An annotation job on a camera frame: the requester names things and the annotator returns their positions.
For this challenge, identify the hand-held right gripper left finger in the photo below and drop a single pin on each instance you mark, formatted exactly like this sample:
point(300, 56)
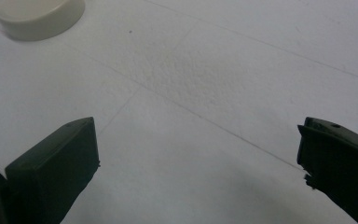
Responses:
point(52, 177)

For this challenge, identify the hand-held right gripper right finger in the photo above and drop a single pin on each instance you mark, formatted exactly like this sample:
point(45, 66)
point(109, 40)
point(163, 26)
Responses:
point(341, 165)

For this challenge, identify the cream round lid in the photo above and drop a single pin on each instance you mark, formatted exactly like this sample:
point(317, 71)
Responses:
point(37, 17)

